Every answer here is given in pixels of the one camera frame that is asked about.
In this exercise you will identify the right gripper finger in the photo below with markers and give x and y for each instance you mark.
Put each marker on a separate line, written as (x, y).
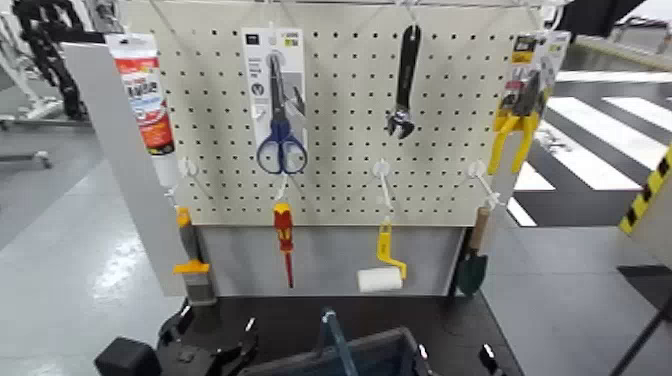
(492, 365)
(424, 359)

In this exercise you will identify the red yellow screwdriver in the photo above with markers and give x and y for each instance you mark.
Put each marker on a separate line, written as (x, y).
(283, 226)

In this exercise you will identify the yellow black striped barrier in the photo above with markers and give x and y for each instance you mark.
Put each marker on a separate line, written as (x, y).
(648, 191)

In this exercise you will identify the black adjustable wrench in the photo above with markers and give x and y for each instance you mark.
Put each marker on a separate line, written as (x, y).
(407, 68)

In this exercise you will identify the yellow grey scraper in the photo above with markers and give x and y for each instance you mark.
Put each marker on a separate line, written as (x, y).
(195, 268)

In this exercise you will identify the yellow pliers in package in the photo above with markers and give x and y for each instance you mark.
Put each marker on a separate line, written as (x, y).
(525, 105)

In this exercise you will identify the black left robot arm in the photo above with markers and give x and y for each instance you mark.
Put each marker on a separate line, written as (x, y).
(126, 359)

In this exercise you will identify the white metal frame stand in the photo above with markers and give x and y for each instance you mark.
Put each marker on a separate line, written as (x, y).
(26, 107)

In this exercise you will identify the white red sealant tube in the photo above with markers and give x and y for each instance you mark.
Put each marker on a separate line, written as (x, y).
(144, 100)

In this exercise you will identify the black overhead cover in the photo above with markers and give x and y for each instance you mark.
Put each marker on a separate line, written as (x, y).
(593, 16)

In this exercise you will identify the white perforated pegboard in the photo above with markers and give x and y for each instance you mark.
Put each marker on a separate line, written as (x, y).
(346, 105)

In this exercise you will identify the dark teal crate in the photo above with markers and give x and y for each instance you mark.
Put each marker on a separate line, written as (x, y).
(378, 357)

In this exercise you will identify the grey display stand panel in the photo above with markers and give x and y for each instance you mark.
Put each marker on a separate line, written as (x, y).
(325, 257)

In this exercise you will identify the blue scissors in package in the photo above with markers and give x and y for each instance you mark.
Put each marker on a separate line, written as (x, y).
(281, 142)

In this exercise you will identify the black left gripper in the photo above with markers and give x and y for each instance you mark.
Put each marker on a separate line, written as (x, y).
(191, 354)

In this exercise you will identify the white pegboard hook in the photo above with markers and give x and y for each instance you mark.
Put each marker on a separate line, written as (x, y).
(187, 167)
(282, 186)
(478, 168)
(381, 168)

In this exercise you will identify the black tripod leg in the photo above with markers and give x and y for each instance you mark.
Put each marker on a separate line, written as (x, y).
(643, 341)

